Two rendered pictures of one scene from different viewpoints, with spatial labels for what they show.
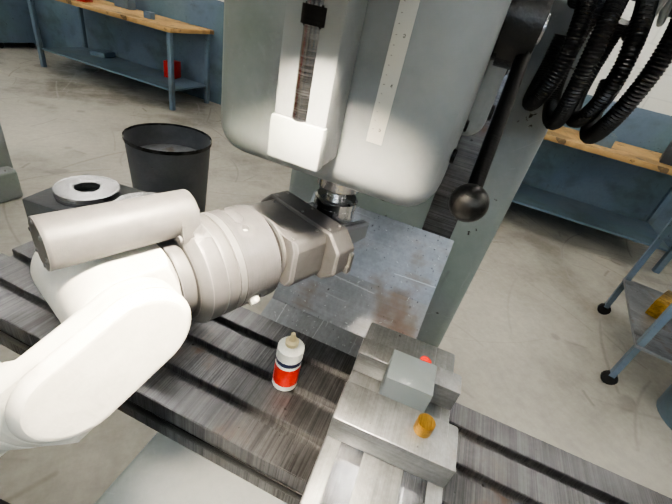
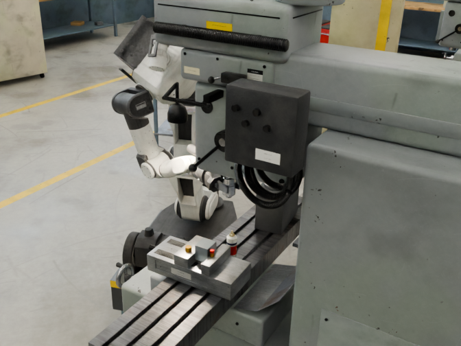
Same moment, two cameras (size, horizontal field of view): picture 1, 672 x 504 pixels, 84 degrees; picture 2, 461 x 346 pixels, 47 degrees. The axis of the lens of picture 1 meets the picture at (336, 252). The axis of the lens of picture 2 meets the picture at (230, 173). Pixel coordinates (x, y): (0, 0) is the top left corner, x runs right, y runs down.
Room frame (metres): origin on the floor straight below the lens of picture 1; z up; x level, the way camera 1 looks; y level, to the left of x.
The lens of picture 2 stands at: (0.86, -1.63, 2.09)
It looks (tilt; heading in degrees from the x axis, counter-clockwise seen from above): 25 degrees down; 106
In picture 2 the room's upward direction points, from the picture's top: 2 degrees clockwise
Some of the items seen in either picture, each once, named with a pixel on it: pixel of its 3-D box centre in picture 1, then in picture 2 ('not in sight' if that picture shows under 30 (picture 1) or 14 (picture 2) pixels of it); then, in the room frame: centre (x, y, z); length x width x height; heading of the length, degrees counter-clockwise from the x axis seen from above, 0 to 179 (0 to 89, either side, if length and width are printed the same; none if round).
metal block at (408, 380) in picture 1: (405, 385); (205, 250); (0.34, -0.13, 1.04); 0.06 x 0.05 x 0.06; 78
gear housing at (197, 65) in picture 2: not in sight; (243, 64); (0.42, 0.00, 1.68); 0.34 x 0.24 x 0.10; 166
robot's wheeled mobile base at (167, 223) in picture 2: not in sight; (194, 220); (-0.05, 0.78, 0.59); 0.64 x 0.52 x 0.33; 94
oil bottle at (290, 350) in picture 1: (288, 358); (231, 242); (0.39, 0.03, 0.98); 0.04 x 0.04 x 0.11
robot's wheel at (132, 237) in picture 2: not in sight; (134, 250); (-0.29, 0.52, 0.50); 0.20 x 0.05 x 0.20; 94
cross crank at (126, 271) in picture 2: not in sight; (131, 278); (-0.11, 0.14, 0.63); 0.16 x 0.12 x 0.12; 166
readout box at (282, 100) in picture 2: not in sight; (265, 127); (0.58, -0.39, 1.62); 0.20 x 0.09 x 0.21; 166
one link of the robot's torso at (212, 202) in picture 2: not in sight; (196, 203); (-0.05, 0.81, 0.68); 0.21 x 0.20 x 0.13; 94
